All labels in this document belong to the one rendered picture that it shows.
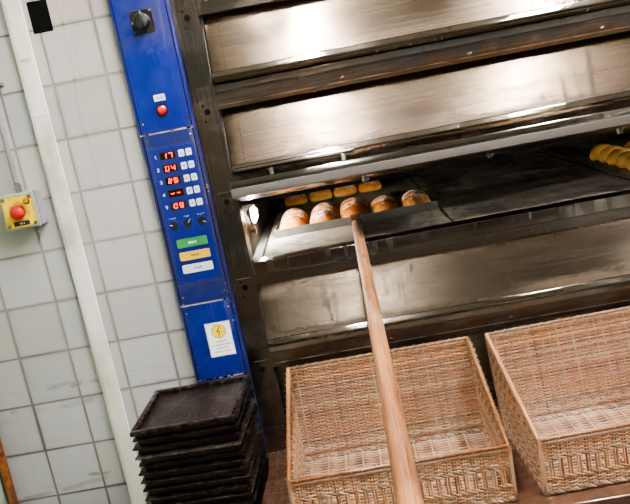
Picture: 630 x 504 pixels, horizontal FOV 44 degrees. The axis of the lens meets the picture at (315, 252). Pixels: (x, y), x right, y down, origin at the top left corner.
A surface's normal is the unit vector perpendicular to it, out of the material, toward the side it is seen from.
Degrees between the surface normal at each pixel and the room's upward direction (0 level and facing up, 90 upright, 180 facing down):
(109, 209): 90
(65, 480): 90
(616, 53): 70
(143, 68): 90
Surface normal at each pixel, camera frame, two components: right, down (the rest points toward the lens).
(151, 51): 0.00, 0.21
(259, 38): -0.07, -0.15
